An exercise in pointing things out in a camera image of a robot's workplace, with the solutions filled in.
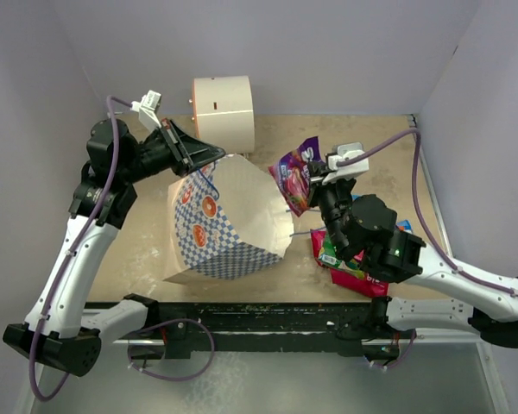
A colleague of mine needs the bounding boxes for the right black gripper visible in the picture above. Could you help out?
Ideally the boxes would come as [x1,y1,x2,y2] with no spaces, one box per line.
[305,159,354,256]

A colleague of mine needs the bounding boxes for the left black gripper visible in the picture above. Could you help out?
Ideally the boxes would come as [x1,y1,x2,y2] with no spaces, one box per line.
[120,118,224,184]

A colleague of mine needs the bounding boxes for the blue snack bar wrapper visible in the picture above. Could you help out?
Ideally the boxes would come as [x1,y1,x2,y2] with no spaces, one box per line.
[396,220,413,234]

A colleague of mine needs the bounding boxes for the green snack bag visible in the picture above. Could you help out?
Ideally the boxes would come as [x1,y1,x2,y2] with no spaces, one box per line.
[317,238,367,279]

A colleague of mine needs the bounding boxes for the red chips bag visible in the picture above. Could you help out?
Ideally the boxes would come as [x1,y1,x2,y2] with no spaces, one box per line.
[310,229,389,298]

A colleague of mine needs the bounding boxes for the blue checkered paper bag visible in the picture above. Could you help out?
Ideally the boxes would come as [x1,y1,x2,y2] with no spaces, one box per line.
[161,154,314,281]

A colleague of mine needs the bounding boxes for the purple snack packet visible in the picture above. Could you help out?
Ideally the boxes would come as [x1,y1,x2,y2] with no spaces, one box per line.
[268,136,321,216]

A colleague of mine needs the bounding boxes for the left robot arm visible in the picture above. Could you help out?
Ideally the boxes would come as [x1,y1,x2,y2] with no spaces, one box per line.
[3,119,225,377]

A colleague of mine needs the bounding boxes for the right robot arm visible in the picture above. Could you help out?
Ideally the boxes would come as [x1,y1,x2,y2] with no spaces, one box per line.
[308,177,518,348]

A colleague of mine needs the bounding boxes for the white cylindrical box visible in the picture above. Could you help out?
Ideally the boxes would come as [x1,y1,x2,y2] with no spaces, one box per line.
[190,76,256,154]

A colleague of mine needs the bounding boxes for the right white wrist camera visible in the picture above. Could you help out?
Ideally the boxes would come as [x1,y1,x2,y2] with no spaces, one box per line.
[307,142,370,185]

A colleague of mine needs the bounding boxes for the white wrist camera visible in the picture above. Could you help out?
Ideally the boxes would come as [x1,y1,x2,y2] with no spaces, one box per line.
[307,142,370,185]
[130,90,161,132]

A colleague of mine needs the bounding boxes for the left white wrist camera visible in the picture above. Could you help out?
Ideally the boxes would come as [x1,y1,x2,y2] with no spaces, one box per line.
[130,90,161,132]

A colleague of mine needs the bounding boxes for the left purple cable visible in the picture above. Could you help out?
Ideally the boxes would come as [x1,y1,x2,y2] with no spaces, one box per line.
[28,95,124,402]

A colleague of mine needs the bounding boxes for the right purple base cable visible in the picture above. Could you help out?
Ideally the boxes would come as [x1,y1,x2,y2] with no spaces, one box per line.
[369,329,418,372]

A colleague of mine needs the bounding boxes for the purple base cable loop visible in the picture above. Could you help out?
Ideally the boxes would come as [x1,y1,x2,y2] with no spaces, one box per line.
[127,317,218,381]

